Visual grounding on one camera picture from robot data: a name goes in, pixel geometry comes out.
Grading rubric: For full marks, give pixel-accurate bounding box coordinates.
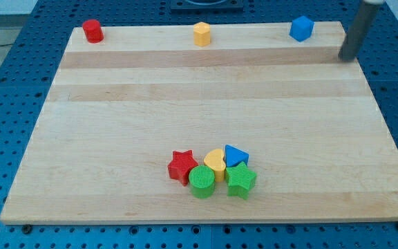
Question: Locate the yellow hexagon block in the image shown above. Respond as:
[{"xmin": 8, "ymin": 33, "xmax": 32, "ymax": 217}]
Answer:
[{"xmin": 193, "ymin": 22, "xmax": 211, "ymax": 46}]

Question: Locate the wooden board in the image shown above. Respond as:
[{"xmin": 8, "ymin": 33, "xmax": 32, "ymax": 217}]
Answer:
[{"xmin": 0, "ymin": 21, "xmax": 398, "ymax": 225}]

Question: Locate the blue triangle block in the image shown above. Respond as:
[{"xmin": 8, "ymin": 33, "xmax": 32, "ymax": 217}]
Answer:
[{"xmin": 225, "ymin": 145, "xmax": 249, "ymax": 167}]

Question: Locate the blue cube block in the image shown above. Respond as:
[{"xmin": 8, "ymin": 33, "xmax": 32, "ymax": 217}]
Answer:
[{"xmin": 289, "ymin": 16, "xmax": 314, "ymax": 42}]

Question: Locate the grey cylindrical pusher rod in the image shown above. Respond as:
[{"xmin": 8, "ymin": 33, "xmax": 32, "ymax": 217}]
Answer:
[{"xmin": 338, "ymin": 0, "xmax": 386, "ymax": 62}]

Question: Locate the green star block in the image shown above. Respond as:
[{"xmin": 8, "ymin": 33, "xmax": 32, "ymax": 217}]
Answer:
[{"xmin": 225, "ymin": 162, "xmax": 257, "ymax": 200}]

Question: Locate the yellow heart block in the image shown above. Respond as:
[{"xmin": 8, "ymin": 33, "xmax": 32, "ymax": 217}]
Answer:
[{"xmin": 203, "ymin": 149, "xmax": 226, "ymax": 182}]

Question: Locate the red cylinder block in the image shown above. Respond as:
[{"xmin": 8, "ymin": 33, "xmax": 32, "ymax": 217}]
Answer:
[{"xmin": 82, "ymin": 19, "xmax": 104, "ymax": 44}]

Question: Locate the green cylinder block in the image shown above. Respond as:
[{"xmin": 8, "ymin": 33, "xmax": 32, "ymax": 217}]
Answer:
[{"xmin": 189, "ymin": 165, "xmax": 215, "ymax": 199}]

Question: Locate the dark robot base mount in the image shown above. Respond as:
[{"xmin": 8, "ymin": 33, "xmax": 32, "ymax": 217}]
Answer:
[{"xmin": 169, "ymin": 0, "xmax": 244, "ymax": 11}]

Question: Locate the red star block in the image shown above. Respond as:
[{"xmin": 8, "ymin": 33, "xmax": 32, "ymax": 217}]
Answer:
[{"xmin": 167, "ymin": 150, "xmax": 198, "ymax": 186}]

